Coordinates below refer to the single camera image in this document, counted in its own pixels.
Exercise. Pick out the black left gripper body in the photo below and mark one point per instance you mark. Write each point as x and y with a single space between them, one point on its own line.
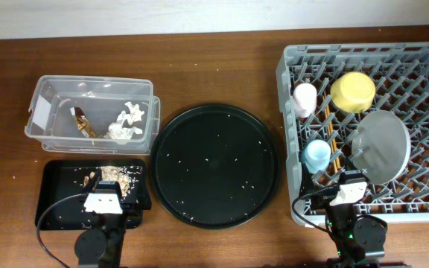
112 222

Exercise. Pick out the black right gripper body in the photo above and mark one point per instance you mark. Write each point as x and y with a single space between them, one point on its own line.
323 200

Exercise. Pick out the rice and peanut food scraps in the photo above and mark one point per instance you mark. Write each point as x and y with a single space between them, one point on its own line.
114 174

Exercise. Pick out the light blue plastic cup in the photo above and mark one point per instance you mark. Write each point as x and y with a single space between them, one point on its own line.
316 156

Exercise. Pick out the white round plate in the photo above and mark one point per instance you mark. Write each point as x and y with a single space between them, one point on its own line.
382 147

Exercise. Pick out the gold snack wrapper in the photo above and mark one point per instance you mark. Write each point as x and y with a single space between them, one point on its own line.
83 124

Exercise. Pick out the yellow bowl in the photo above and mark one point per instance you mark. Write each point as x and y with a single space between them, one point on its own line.
353 92

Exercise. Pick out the pink plastic cup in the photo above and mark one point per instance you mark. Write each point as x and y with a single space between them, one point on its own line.
304 100

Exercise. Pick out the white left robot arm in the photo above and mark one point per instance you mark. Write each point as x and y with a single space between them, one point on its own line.
101 245

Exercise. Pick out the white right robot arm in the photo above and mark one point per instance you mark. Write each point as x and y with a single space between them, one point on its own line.
359 239

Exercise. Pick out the clear plastic waste bin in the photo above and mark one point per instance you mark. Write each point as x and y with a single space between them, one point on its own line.
102 99

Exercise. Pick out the grey plastic dishwasher rack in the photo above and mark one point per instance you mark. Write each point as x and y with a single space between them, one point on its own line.
400 72

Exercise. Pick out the black rectangular tray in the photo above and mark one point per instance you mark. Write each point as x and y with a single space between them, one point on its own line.
64 178

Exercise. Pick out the crumpled white tissue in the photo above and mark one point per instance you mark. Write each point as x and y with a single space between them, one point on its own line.
123 127

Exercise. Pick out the round black serving tray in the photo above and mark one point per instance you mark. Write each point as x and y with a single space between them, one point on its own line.
215 166

